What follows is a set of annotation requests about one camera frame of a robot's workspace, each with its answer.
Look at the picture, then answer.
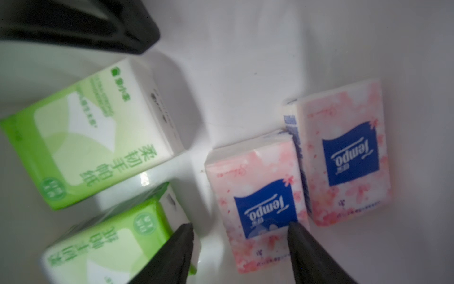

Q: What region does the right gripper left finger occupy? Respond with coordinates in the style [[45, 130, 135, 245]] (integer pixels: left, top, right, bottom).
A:
[[129, 223, 195, 284]]

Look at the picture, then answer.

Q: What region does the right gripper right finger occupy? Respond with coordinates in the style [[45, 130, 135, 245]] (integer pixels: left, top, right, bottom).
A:
[[287, 222, 356, 284]]

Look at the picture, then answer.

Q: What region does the pink tempo pack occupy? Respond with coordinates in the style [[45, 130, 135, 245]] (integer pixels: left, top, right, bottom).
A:
[[282, 79, 392, 227], [205, 130, 310, 273]]

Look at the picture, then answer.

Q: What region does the white plastic storage box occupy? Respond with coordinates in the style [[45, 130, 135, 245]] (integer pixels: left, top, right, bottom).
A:
[[1, 1, 454, 284]]

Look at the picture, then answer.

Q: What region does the green tissue pack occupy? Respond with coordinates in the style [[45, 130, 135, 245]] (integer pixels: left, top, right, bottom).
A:
[[1, 58, 184, 210], [41, 182, 201, 284]]

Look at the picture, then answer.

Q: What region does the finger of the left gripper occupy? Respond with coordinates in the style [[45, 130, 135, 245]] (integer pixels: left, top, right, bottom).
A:
[[1, 1, 160, 54]]

